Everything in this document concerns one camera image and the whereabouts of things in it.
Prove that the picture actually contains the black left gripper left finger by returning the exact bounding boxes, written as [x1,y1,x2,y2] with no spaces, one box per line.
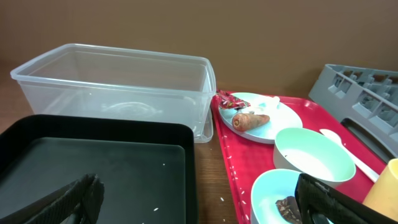
[1,174,104,224]

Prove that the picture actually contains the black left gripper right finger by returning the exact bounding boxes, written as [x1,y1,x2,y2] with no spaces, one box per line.
[295,173,397,224]

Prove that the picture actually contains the brown food scrap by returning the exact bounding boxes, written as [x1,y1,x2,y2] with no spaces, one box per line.
[275,196,302,224]

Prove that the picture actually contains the light blue bowl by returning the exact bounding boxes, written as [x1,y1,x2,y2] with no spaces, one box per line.
[250,169,300,224]

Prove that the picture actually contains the mint green bowl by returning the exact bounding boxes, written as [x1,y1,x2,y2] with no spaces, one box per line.
[273,128,356,188]

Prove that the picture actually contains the yellow plastic cup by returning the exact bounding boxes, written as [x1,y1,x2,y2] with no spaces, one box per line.
[363,158,397,221]

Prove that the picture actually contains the white plastic spoon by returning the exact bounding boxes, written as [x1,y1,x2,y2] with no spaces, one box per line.
[320,129,379,182]

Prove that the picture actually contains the light blue plate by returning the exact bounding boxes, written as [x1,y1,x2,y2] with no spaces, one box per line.
[218,92,303,144]

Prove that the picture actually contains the orange carrot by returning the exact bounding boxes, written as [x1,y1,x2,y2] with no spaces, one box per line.
[232,113,270,132]

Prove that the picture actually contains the white tissue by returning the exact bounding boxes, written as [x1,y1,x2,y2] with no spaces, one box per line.
[249,96,280,114]

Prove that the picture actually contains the red snack wrapper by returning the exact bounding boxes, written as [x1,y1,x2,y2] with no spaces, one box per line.
[215,90,251,110]

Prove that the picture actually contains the black waste tray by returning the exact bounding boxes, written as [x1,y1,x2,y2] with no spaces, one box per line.
[1,114,198,223]

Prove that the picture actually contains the grey dishwasher rack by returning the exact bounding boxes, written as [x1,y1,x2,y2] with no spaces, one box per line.
[309,64,397,161]

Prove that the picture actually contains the clear plastic waste bin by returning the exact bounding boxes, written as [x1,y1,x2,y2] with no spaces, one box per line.
[11,44,216,143]

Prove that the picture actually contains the red serving tray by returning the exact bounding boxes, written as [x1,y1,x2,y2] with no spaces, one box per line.
[211,96,386,223]

